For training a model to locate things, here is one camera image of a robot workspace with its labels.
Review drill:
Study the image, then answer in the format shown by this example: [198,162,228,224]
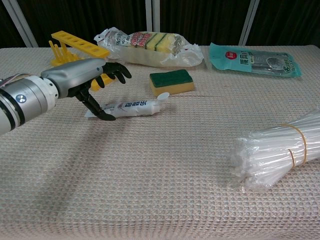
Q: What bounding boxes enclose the grey black left robot hand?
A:
[40,58,133,122]

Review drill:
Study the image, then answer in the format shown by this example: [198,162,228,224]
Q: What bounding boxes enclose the white toothpaste tube blue print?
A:
[84,91,171,119]

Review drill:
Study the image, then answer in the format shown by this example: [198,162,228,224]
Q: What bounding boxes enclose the yellow plastic holed rack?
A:
[49,30,118,92]

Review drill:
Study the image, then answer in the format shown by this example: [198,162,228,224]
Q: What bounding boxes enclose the dark pleated curtain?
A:
[0,0,320,49]

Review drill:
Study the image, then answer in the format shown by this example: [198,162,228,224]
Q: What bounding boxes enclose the bagged pack of yellow sponges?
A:
[94,26,205,68]

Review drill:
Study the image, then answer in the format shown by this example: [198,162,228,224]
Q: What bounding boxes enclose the green yellow scrub sponge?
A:
[149,69,196,98]

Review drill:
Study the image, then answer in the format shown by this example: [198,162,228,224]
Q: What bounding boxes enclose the teal plastic product pouch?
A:
[208,42,303,78]

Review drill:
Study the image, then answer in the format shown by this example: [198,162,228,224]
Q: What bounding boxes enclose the bundle of clear wrapped straws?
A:
[229,106,320,193]

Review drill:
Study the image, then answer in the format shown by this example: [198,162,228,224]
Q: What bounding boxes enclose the small yellow rubber band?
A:
[287,148,297,167]

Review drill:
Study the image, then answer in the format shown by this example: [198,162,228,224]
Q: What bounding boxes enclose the large yellow rubber band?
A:
[279,123,309,165]

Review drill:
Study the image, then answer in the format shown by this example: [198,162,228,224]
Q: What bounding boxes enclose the thin coloured wrist wires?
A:
[0,73,30,88]

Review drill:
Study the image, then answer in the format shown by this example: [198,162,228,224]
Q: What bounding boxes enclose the white metal frame post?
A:
[4,0,39,48]
[145,0,161,33]
[238,0,260,46]

